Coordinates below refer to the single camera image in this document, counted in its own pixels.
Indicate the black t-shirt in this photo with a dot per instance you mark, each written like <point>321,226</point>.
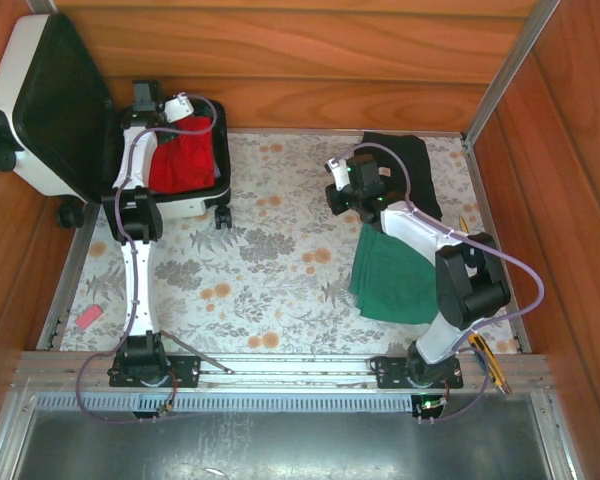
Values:
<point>420,170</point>

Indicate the red garment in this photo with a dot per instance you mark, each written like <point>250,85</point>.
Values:
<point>185,160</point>

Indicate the green garment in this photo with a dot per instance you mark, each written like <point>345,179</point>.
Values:
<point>390,280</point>

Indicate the white hard-shell suitcase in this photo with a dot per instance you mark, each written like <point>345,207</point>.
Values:
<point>55,100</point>

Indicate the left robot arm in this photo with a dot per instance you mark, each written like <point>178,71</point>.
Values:
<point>137,280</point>

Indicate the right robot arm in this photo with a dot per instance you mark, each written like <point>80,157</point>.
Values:
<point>415,230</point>

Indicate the yellow scissors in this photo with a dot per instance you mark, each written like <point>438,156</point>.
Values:
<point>464,224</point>

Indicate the floral tablecloth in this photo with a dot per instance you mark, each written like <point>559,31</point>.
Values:
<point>280,280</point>

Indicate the yellow utility knife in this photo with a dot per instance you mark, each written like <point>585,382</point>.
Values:
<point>490,362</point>

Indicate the small circuit board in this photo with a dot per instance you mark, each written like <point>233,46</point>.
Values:
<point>164,409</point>
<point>430,406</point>

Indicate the pink eraser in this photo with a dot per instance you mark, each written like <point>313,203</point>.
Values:
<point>89,317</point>

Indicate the thin metal rod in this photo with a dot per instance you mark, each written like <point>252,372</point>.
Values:
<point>205,359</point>

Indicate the galvanised metal sheet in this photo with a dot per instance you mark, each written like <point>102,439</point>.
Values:
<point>280,445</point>

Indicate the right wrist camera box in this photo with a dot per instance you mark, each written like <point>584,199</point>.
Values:
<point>339,175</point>

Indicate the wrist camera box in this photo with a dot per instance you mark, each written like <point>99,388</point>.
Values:
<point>339,175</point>
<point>177,106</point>

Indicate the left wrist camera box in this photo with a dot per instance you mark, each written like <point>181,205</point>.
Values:
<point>177,106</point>

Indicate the aluminium back rail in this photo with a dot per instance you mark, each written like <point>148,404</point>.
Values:
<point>305,131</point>

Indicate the aluminium frame post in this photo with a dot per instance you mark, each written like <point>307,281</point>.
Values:
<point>505,65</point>
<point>42,5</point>

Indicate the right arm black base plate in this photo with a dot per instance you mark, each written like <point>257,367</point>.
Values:
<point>390,372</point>

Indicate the aluminium mounting rail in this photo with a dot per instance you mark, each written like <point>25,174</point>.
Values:
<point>290,367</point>

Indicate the aluminium side rail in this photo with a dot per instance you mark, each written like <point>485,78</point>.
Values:
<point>55,310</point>
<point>521,335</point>

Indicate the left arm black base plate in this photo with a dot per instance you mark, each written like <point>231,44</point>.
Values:
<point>185,370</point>

